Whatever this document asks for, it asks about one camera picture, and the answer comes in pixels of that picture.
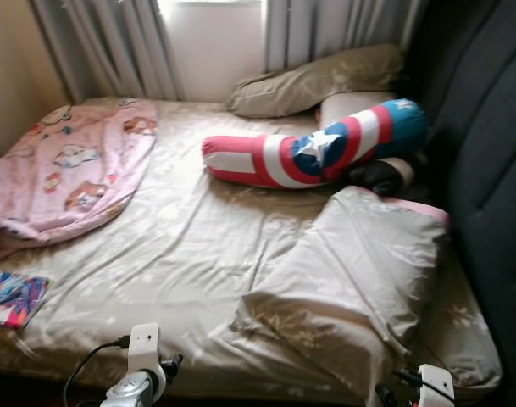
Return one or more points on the dark grey quilted panel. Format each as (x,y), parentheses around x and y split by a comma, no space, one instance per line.
(486,170)

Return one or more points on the large beige floral pillow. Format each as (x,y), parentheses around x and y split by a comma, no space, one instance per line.
(351,271)

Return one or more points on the dark brown plush toy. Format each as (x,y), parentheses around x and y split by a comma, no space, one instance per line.
(378,176)

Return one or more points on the pink and blue magazine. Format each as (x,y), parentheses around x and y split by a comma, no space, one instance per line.
(16,298)

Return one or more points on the cream pillow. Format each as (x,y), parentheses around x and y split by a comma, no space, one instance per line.
(346,106)

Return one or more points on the tan floral pillow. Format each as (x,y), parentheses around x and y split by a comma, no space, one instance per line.
(317,80)

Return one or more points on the bed with beige floral sheet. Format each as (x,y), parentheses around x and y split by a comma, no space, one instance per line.
(190,254)

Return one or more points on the grey pleated curtain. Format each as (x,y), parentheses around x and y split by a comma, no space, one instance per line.
(113,42)
(334,30)

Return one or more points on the red white blue star bolster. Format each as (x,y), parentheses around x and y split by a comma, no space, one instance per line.
(274,157)

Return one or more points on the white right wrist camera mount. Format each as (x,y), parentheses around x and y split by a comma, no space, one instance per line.
(435,388)

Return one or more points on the pink cartoon print blanket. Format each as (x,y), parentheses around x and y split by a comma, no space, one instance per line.
(71,170)

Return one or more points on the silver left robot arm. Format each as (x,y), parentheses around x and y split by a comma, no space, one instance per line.
(135,390)

